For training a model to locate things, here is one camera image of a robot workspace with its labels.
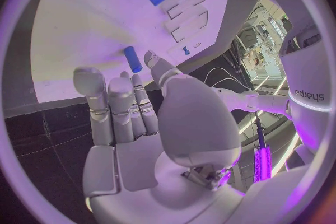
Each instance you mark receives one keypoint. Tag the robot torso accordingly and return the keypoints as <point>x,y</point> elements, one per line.
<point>304,72</point>

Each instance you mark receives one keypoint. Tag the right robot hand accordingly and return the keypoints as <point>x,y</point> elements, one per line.
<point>194,114</point>

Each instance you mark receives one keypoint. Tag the blue peg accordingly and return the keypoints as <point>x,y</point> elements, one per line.
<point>186,51</point>

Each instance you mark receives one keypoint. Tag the glowing light bar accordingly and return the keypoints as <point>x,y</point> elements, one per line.
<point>262,163</point>

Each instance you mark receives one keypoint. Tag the small blue cylinder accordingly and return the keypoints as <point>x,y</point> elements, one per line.
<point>133,59</point>

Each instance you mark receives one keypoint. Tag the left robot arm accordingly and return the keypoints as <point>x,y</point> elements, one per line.
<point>270,102</point>

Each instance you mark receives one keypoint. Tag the white task board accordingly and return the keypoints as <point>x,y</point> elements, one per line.
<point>91,24</point>

